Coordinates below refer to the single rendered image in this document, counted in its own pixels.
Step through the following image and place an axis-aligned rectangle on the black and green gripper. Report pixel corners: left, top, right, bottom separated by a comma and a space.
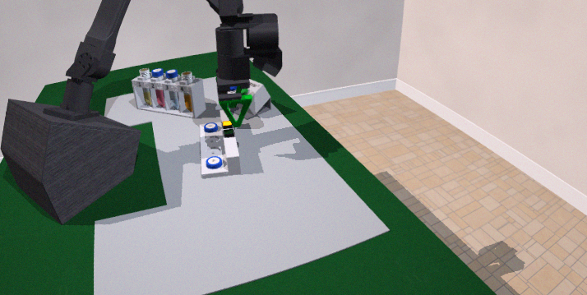
216, 51, 252, 127

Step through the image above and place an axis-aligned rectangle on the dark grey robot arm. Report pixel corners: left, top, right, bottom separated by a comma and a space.
43, 0, 282, 121

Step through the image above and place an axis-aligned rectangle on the blue screw cap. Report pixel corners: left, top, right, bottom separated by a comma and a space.
206, 156, 222, 169
165, 69, 178, 78
152, 68, 164, 77
204, 122, 218, 133

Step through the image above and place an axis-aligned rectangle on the white four-tube rack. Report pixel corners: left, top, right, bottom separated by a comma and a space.
132, 72, 206, 118

